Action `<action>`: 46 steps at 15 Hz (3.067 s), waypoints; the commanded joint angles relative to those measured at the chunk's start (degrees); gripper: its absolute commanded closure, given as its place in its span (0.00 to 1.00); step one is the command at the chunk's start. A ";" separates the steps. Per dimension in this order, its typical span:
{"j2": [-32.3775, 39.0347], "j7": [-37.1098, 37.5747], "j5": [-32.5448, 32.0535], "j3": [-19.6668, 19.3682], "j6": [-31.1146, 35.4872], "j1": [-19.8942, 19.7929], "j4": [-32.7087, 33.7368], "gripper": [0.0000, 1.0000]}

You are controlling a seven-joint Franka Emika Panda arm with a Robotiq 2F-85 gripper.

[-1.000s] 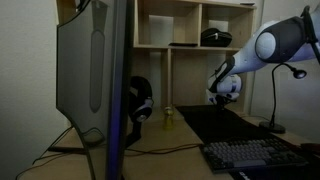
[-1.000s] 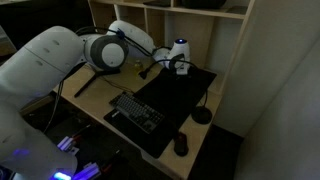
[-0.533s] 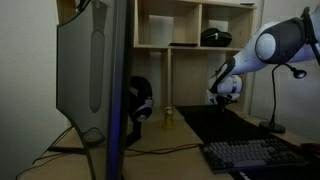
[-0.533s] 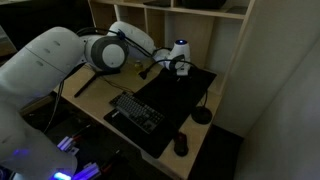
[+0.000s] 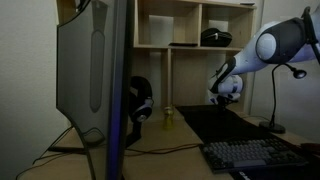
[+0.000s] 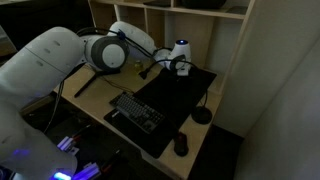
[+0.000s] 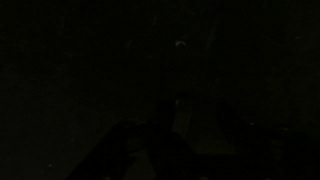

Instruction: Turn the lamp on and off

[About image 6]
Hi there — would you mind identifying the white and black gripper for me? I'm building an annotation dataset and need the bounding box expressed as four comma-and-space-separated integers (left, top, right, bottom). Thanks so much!
175, 61, 193, 78

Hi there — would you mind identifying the small grey object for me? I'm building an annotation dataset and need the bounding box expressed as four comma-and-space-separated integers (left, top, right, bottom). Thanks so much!
137, 59, 214, 126

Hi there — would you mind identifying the large black desk mat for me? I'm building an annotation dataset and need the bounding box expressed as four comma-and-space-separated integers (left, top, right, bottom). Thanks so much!
103, 64, 218, 160

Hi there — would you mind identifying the light wooden desk hutch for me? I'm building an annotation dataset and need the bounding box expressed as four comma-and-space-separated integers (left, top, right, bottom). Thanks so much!
87, 0, 256, 96

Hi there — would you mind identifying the small yellow green bottle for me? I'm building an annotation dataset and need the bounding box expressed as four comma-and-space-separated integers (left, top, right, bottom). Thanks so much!
133, 59, 144, 72

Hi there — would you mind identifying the grey mechanical keyboard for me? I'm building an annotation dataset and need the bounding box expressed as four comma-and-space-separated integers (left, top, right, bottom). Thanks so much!
109, 91, 166, 135

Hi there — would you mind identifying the black rounded shelf object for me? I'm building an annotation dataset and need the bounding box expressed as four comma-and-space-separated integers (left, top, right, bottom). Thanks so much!
181, 0, 228, 10

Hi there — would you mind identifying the black computer mouse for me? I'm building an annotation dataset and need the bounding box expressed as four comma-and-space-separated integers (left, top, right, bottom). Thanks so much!
173, 132, 190, 158

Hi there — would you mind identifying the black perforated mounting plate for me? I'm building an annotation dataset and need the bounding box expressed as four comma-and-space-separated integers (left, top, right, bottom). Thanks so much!
74, 136, 109, 169

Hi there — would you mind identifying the white aluminium profile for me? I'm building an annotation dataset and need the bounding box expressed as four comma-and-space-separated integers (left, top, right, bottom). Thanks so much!
56, 135, 81, 156
71, 162, 102, 180

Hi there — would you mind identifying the black computer monitor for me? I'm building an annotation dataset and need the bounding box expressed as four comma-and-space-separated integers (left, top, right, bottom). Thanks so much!
0, 1, 91, 48

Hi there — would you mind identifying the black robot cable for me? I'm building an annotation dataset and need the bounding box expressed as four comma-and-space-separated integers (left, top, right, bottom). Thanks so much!
75, 26, 175, 59

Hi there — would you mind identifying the thin black desk cable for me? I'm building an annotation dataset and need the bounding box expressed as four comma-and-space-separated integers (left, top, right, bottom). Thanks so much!
99, 75, 136, 95

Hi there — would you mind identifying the orange handled black clamp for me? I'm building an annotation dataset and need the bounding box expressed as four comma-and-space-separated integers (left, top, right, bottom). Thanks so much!
71, 124, 93, 143
99, 148, 123, 175

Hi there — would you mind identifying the grey hanging robot hose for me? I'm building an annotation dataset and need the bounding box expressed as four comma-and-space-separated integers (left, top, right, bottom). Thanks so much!
43, 82, 66, 134

